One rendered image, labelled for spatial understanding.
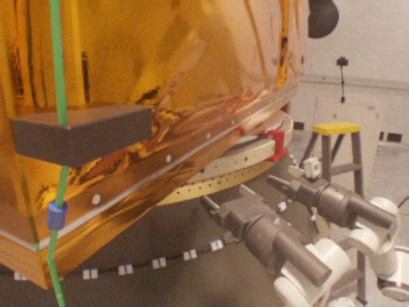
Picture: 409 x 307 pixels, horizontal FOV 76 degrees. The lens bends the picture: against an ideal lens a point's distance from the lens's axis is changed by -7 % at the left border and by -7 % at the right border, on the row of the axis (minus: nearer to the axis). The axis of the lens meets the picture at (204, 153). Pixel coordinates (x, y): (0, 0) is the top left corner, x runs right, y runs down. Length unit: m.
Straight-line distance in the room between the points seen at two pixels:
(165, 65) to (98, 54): 0.09
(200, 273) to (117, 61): 0.61
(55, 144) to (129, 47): 0.13
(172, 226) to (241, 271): 0.25
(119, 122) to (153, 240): 0.53
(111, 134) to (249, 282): 0.72
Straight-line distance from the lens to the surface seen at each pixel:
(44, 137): 0.22
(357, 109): 4.42
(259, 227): 0.52
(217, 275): 0.81
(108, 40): 0.28
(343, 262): 0.51
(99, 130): 0.22
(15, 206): 0.29
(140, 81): 0.31
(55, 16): 0.21
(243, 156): 0.80
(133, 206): 0.39
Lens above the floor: 1.96
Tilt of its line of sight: 18 degrees down
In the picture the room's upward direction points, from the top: 1 degrees clockwise
